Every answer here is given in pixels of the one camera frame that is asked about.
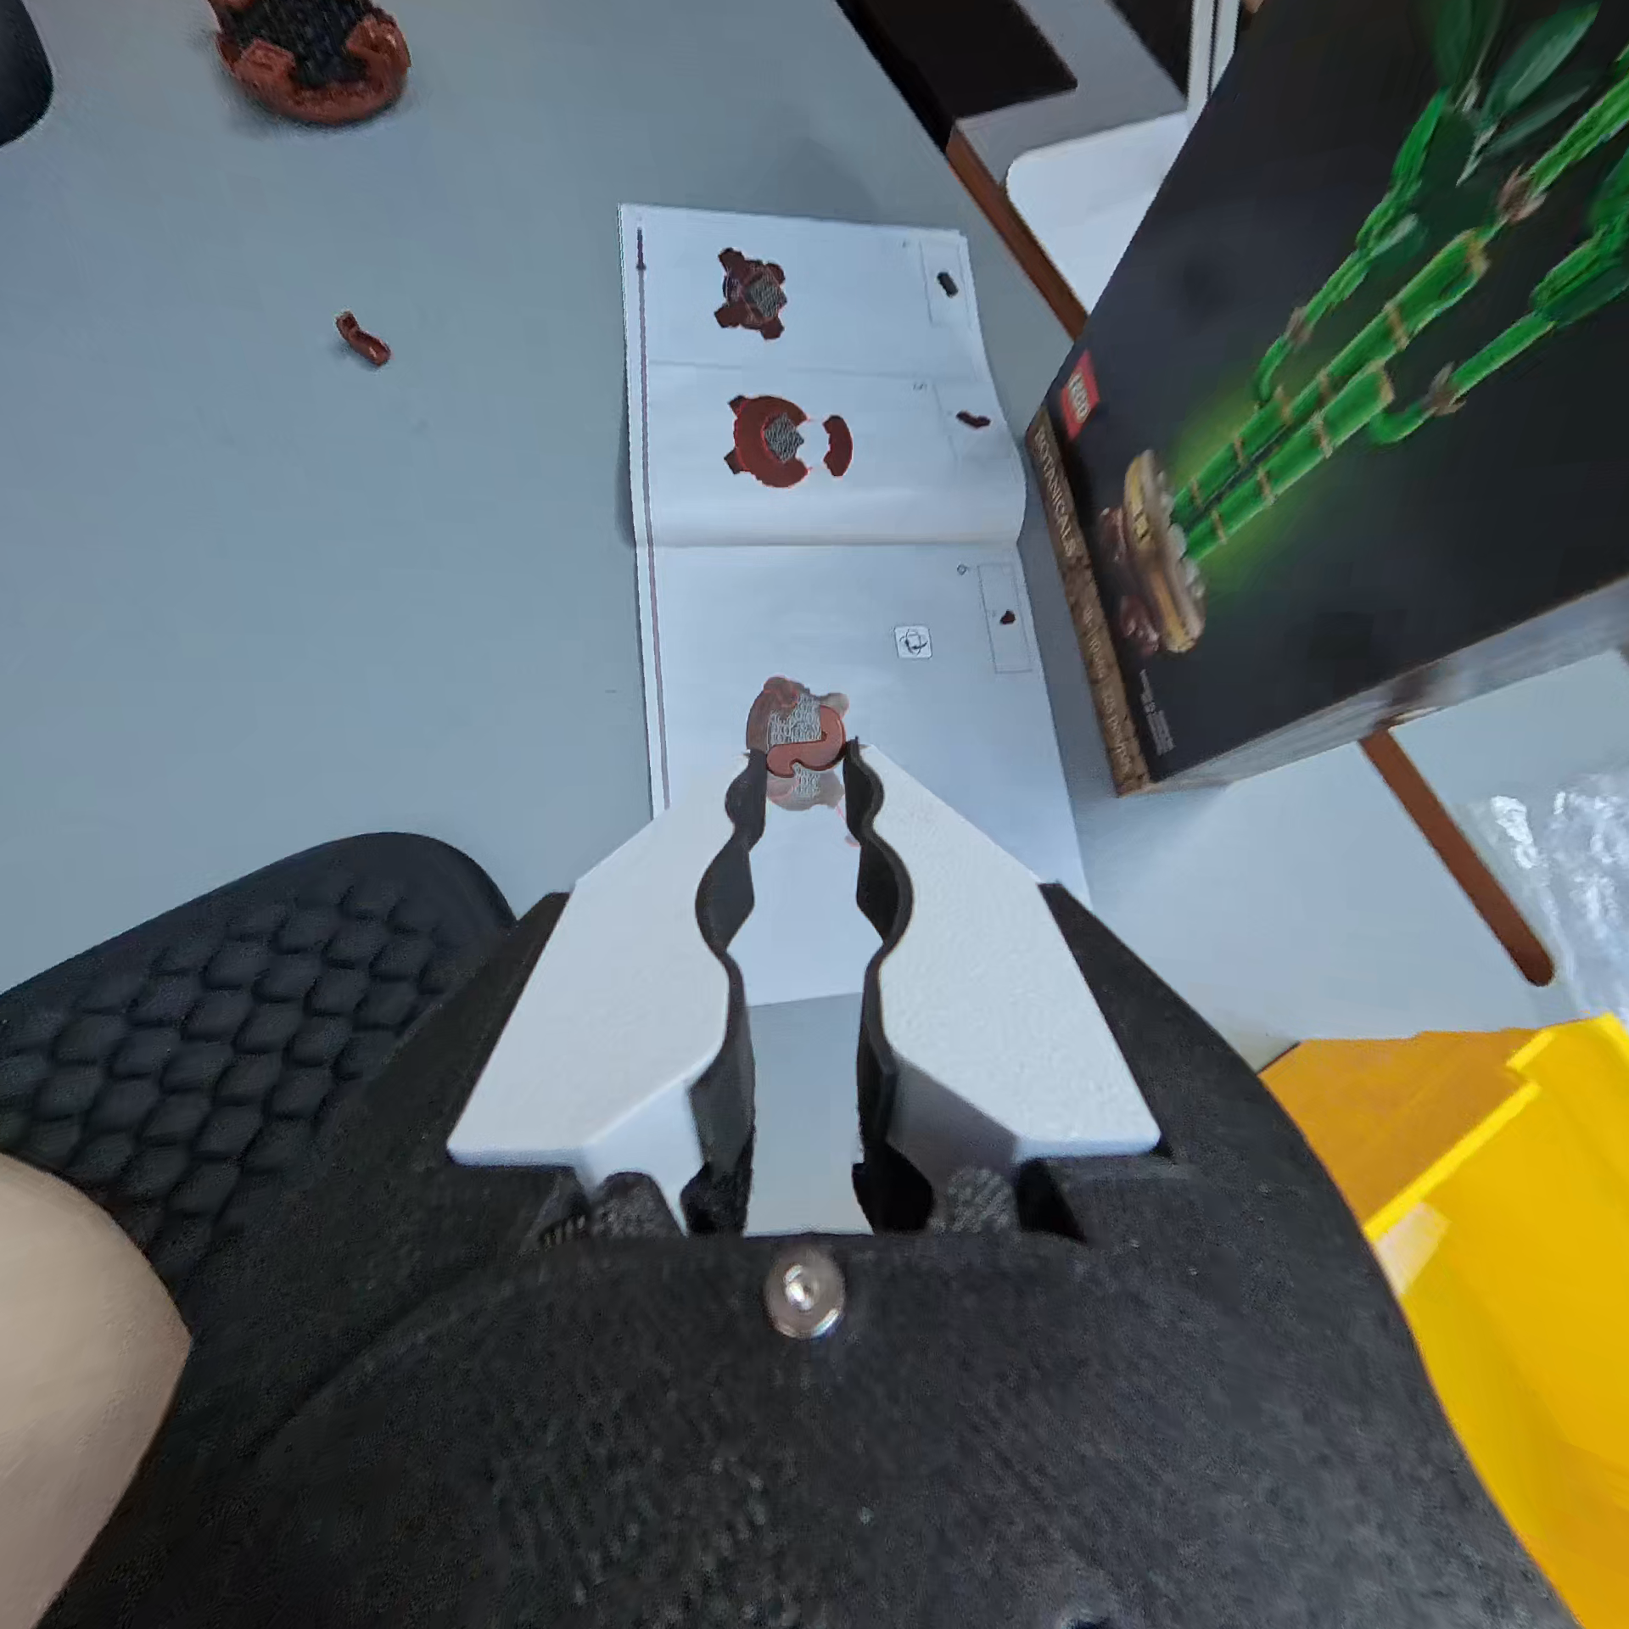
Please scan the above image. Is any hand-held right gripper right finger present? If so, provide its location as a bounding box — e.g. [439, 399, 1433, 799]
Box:
[839, 739, 1163, 1235]

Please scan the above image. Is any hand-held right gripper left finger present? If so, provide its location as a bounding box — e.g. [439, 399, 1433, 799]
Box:
[447, 750, 771, 1237]

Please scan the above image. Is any round brown black brick base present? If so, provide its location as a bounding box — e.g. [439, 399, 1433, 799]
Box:
[208, 0, 411, 125]

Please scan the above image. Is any person's left forearm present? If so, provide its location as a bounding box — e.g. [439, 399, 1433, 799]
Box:
[0, 1157, 193, 1629]

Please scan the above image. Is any white instruction booklet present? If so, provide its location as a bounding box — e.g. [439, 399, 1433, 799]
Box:
[617, 203, 1093, 1008]

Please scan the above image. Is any yellow plastic bin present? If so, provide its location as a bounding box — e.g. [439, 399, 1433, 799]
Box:
[1257, 1012, 1629, 1629]

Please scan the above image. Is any clear plastic bag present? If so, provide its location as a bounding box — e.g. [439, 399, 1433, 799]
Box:
[1468, 776, 1629, 1020]

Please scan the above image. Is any black brick set box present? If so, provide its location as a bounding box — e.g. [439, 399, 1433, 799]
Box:
[1023, 0, 1629, 797]

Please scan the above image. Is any white rounded board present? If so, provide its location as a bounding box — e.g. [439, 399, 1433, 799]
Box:
[1001, 112, 1197, 338]

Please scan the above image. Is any black mat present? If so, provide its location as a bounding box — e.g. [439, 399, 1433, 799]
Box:
[839, 0, 1083, 149]

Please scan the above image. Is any black rounded object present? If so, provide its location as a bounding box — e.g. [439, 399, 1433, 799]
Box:
[0, 0, 54, 149]

